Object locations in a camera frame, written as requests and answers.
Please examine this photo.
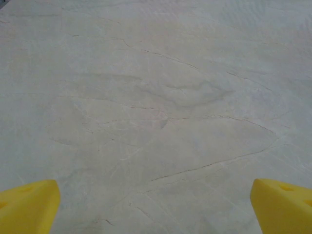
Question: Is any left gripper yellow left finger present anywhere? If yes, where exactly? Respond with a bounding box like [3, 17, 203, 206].
[0, 179, 61, 234]

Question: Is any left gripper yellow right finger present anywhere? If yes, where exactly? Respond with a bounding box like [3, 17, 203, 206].
[250, 178, 312, 234]

